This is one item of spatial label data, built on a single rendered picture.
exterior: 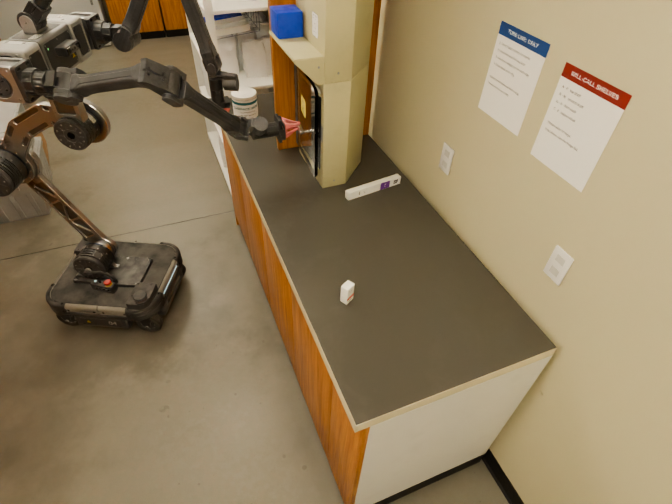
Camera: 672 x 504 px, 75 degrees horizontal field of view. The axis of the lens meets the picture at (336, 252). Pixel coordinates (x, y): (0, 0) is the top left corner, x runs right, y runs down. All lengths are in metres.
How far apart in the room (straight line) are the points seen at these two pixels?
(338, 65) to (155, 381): 1.78
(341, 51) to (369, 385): 1.14
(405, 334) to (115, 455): 1.52
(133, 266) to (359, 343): 1.67
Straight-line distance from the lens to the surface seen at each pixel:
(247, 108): 2.44
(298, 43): 1.82
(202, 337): 2.63
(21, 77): 1.84
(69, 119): 2.16
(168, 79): 1.56
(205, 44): 2.06
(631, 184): 1.29
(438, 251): 1.73
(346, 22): 1.69
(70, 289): 2.79
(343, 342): 1.40
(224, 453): 2.29
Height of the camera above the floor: 2.10
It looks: 44 degrees down
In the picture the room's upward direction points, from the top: 3 degrees clockwise
